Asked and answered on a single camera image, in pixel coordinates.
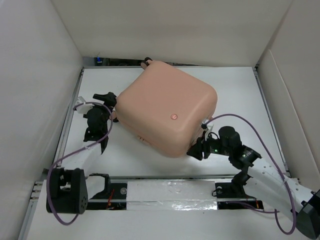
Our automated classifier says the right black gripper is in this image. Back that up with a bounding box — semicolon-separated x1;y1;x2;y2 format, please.
185;130;231;161

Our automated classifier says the pink suitcase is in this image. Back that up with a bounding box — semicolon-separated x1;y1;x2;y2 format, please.
115;57;218;158

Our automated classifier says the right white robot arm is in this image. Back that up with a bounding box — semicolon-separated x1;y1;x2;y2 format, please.
187;126;320;240

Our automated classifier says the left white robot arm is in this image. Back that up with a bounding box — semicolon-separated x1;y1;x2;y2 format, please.
46;92;117;215

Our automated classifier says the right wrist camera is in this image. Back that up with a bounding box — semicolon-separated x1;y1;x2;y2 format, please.
201;119;214;141

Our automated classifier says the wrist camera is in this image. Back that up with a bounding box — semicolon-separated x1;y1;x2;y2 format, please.
73;96;94;115
201;119;214;141

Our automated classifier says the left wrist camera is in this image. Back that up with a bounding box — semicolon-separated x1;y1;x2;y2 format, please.
73;96;94;115

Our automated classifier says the aluminium frame rail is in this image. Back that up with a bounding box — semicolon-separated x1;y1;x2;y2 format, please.
49;172;266;180

